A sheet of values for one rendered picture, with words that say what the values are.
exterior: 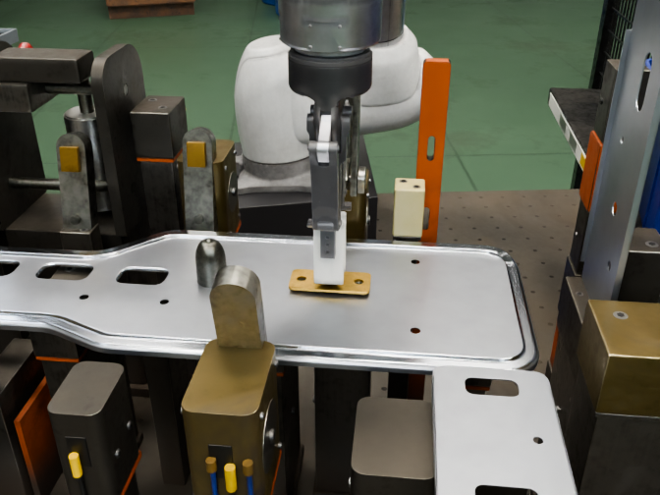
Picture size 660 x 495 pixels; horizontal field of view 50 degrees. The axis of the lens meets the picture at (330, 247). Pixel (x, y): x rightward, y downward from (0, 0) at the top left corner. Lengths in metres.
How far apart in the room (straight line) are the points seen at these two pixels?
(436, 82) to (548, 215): 0.86
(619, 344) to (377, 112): 0.87
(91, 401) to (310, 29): 0.36
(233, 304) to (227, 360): 0.05
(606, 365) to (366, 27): 0.33
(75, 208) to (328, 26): 0.45
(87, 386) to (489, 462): 0.35
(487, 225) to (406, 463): 1.02
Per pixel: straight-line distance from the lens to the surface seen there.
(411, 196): 0.81
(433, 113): 0.82
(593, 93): 1.34
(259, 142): 1.38
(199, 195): 0.89
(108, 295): 0.77
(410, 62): 1.35
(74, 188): 0.92
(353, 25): 0.61
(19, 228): 1.02
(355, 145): 0.82
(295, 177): 1.41
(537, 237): 1.53
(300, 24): 0.61
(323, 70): 0.62
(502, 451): 0.58
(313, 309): 0.71
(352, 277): 0.75
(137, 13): 7.31
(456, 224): 1.55
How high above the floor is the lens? 1.40
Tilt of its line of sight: 29 degrees down
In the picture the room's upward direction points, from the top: straight up
